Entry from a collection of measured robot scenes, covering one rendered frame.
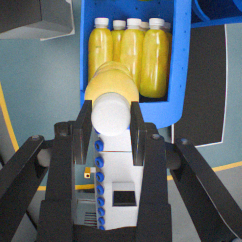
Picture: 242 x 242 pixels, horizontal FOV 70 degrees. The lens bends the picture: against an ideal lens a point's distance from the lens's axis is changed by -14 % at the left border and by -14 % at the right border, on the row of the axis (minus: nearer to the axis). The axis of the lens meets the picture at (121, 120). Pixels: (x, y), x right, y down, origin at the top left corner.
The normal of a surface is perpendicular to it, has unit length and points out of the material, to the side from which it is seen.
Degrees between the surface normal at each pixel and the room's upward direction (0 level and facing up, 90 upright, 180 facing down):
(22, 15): 4
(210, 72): 0
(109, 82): 64
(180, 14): 35
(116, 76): 75
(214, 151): 0
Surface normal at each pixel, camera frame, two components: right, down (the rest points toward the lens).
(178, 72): 0.64, 0.31
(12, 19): 0.11, 0.38
